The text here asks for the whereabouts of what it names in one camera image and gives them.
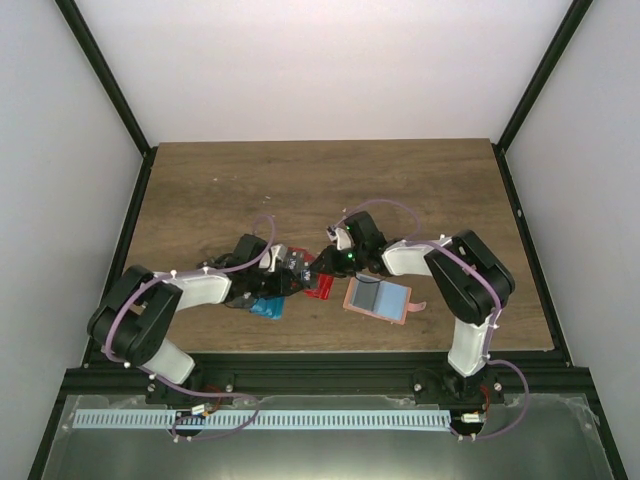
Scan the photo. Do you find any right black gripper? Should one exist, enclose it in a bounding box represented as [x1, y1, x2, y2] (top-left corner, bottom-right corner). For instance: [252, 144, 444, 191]
[309, 246, 367, 280]

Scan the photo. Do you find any pink leather card holder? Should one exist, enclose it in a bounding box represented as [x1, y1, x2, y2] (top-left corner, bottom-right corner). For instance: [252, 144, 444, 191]
[343, 275, 427, 325]

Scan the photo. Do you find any single black card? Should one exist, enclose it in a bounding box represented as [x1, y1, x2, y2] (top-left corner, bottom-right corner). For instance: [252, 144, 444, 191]
[350, 282, 381, 313]

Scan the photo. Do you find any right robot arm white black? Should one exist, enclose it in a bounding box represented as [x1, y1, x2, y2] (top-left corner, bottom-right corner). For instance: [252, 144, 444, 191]
[311, 211, 516, 403]

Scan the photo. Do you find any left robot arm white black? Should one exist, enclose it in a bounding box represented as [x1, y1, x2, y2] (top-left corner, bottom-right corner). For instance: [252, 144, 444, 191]
[87, 234, 310, 404]

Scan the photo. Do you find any blue card pile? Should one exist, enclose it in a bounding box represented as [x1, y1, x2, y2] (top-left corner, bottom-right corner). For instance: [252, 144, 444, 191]
[249, 297, 285, 320]

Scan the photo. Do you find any black card pile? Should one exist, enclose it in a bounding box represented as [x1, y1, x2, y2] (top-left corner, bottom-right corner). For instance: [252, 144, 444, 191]
[283, 249, 318, 286]

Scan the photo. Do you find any red VIP card pile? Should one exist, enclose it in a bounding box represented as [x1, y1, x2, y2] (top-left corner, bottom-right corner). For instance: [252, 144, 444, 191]
[287, 247, 334, 300]

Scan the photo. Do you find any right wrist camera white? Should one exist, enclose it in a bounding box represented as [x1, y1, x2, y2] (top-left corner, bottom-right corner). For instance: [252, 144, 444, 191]
[327, 226, 353, 251]

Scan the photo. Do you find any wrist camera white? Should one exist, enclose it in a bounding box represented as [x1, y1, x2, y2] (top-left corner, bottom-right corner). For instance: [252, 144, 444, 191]
[327, 226, 353, 251]
[260, 244, 287, 273]

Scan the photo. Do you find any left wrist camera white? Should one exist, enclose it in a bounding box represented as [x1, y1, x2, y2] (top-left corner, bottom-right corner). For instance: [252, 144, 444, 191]
[260, 244, 287, 273]

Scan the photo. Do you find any left black frame post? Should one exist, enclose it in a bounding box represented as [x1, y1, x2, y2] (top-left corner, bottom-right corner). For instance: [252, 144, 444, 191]
[54, 0, 153, 156]

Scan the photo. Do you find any black frame post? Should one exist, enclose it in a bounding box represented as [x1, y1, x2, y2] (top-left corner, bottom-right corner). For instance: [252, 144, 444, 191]
[54, 0, 153, 156]
[497, 0, 595, 151]

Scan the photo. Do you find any light blue slotted cable duct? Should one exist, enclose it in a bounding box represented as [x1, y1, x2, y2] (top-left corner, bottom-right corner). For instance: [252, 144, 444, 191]
[72, 409, 451, 432]

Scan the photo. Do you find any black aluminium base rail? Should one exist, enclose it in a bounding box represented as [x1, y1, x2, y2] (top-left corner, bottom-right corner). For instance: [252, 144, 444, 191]
[64, 352, 591, 401]

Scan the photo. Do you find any right black frame post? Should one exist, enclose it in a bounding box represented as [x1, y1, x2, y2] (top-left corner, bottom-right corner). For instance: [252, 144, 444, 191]
[497, 0, 595, 151]

